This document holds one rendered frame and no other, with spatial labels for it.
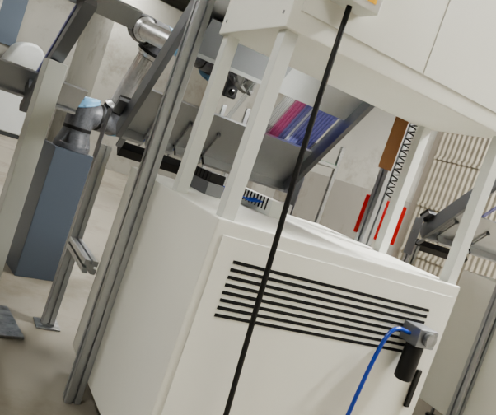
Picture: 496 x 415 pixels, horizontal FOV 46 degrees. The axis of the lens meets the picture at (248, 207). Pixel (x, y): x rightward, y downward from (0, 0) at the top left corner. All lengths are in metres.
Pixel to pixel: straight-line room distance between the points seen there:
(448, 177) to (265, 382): 4.39
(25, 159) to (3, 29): 7.60
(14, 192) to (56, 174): 0.60
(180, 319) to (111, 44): 7.48
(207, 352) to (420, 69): 0.74
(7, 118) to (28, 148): 6.89
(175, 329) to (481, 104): 0.86
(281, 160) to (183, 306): 1.11
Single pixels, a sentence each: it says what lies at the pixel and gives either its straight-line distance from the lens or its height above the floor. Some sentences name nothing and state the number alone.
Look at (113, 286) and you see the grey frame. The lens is 1.54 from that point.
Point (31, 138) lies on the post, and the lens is 1.87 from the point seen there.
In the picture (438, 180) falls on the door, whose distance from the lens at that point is 5.57.
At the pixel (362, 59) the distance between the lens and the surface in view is 1.23.
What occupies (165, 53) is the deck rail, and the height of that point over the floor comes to 0.96.
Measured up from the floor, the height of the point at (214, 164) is 0.70.
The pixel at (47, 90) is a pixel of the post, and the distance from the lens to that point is 1.86.
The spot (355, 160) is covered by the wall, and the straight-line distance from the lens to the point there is 6.35.
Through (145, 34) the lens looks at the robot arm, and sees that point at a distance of 2.31.
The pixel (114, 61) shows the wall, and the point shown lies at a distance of 8.52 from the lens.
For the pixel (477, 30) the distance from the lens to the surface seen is 1.44.
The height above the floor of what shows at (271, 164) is 0.76.
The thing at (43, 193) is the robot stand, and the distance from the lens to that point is 2.47.
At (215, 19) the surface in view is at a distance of 1.69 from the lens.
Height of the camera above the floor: 0.73
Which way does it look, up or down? 4 degrees down
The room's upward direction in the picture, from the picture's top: 19 degrees clockwise
